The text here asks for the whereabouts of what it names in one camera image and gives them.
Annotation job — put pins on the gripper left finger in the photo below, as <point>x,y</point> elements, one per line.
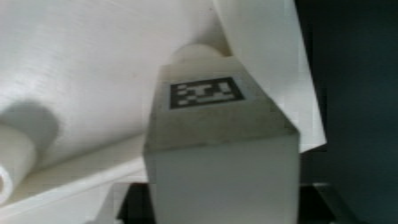
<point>124,209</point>

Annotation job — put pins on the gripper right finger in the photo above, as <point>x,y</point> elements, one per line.
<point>323,207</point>

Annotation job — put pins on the white table leg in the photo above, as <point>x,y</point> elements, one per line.
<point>221,151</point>

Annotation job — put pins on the white square tabletop part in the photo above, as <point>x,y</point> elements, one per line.
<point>83,50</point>

